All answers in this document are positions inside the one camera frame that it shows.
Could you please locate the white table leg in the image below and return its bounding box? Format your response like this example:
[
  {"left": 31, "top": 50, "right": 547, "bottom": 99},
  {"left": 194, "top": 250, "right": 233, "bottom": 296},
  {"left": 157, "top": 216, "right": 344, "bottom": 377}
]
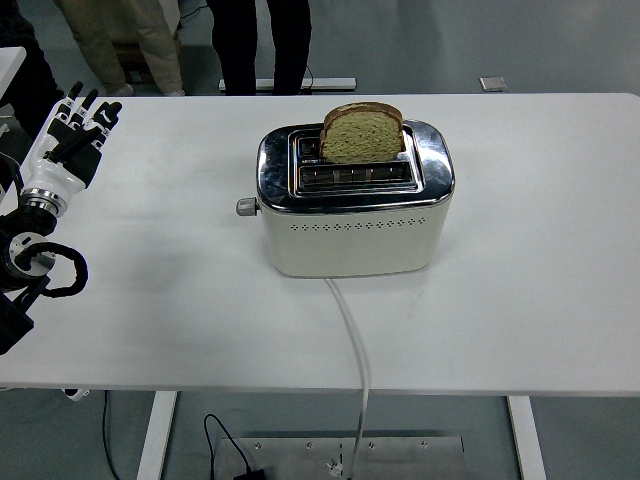
[
  {"left": 506, "top": 395, "right": 548, "bottom": 480},
  {"left": 135, "top": 390, "right": 179, "bottom": 480}
]

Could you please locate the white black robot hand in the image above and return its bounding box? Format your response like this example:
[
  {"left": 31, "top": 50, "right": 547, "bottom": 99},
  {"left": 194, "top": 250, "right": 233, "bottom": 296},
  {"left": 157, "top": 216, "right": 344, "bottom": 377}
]
[{"left": 19, "top": 81, "right": 124, "bottom": 201}]

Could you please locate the cream and chrome toaster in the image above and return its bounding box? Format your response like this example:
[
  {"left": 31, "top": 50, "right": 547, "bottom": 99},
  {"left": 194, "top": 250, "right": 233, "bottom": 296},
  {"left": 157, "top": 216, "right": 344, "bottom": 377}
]
[{"left": 255, "top": 118, "right": 456, "bottom": 279}]

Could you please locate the white table stand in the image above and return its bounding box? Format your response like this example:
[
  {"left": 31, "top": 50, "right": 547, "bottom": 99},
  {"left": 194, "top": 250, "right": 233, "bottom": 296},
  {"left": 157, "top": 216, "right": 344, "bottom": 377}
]
[{"left": 218, "top": 77, "right": 357, "bottom": 92}]

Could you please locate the person in dark clothing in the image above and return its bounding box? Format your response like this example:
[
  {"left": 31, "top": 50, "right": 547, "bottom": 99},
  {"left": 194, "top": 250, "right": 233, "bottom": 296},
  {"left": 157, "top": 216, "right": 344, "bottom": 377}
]
[{"left": 0, "top": 0, "right": 66, "bottom": 141}]

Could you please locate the white side table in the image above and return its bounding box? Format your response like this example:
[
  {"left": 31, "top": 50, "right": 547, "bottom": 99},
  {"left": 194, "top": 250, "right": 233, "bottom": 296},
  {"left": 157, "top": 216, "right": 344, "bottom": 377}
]
[{"left": 0, "top": 46, "right": 27, "bottom": 101}]

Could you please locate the person in beige trousers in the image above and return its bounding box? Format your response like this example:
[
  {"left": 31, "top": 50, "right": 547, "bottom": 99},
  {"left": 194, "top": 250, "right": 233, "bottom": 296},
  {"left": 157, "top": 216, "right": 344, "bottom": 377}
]
[{"left": 52, "top": 0, "right": 186, "bottom": 97}]

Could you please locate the grey metal plate with screws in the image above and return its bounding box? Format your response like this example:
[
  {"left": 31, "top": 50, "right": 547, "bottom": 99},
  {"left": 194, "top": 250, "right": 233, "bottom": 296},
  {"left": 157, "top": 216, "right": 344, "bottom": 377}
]
[{"left": 209, "top": 436, "right": 466, "bottom": 480}]

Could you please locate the brown bread slice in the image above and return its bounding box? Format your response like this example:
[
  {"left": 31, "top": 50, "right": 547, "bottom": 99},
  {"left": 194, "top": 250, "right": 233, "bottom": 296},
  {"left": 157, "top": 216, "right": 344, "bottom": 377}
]
[{"left": 319, "top": 102, "right": 407, "bottom": 165}]

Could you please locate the black cable with adapter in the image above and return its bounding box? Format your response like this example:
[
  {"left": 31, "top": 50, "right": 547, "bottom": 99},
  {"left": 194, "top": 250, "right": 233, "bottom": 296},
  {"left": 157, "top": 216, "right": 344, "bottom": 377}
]
[{"left": 202, "top": 413, "right": 267, "bottom": 480}]

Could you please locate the thin black cable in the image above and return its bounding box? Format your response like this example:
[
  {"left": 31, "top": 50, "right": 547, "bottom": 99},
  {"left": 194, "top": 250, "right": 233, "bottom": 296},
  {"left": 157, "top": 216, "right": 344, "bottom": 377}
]
[{"left": 101, "top": 390, "right": 121, "bottom": 480}]

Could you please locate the person in black trousers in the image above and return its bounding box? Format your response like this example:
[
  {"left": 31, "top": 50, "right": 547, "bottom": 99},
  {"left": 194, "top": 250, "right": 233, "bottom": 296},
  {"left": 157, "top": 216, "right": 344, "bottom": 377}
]
[{"left": 205, "top": 0, "right": 312, "bottom": 96}]

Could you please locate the white toaster power cord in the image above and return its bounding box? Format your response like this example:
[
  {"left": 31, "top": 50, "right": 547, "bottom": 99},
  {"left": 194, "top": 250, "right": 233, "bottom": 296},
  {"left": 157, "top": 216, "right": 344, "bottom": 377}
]
[{"left": 323, "top": 277, "right": 372, "bottom": 480}]

